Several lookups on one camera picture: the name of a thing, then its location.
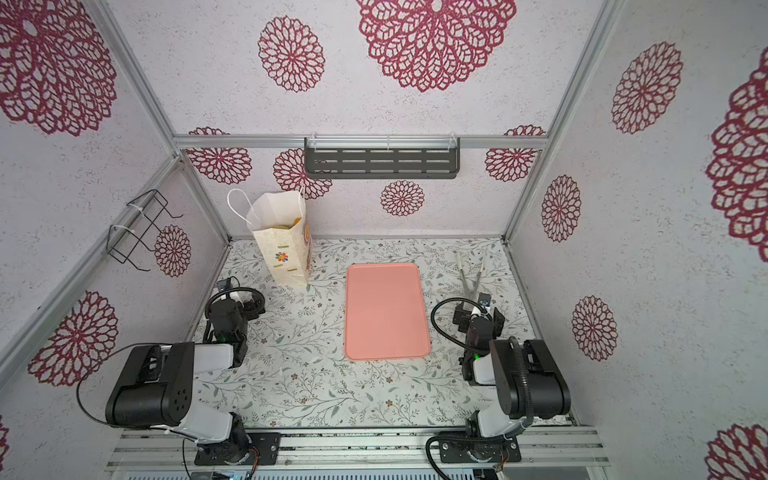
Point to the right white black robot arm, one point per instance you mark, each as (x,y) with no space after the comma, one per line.
(524,375)

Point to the pink plastic tray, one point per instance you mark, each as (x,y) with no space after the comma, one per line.
(385,313)

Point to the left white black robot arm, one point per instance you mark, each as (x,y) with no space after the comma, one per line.
(155,387)

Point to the grey slotted wall shelf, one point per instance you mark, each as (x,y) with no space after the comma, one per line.
(386,159)

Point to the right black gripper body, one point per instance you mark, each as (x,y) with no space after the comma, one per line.
(471,315)

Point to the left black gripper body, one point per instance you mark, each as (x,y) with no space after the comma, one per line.
(227,318)

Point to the white printed paper bag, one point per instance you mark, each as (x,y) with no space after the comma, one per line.
(279,224)

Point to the metal tongs with white tips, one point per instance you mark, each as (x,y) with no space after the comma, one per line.
(471,284)

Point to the black wire wall rack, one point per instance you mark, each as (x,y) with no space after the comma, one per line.
(123,240)

